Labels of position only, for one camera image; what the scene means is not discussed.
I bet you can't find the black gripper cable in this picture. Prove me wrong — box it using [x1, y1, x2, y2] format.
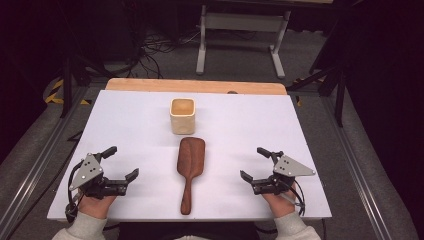
[64, 159, 85, 224]
[285, 179, 306, 217]

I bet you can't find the yellow black hazard tape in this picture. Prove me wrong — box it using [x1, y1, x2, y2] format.
[44, 78, 93, 106]

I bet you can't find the white metal desk frame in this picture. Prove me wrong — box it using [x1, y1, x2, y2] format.
[195, 3, 292, 80]

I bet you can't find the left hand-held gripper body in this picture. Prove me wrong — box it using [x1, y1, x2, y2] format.
[68, 152, 129, 201]

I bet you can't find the person's left hand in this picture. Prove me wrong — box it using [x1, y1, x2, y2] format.
[78, 194, 118, 220]

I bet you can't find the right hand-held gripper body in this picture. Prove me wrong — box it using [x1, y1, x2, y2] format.
[251, 151, 317, 197]

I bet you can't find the square wooden cup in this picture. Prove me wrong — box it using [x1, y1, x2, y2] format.
[169, 97, 196, 136]

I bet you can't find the black metal stand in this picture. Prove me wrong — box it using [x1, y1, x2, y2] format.
[59, 56, 111, 119]
[286, 63, 348, 128]

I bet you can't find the person's right hand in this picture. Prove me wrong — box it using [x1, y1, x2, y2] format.
[261, 186, 298, 219]

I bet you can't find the dark wooden spatula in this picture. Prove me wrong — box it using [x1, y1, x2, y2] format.
[176, 136, 206, 216]

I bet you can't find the aluminium rail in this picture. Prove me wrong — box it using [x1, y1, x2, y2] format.
[0, 86, 90, 240]
[320, 96, 395, 240]

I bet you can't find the bundle of floor cables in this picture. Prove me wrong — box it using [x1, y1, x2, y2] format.
[123, 29, 201, 80]

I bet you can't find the white board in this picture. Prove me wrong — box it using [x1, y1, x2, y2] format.
[46, 89, 333, 223]

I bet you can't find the wooden table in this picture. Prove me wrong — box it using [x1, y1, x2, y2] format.
[105, 77, 288, 96]

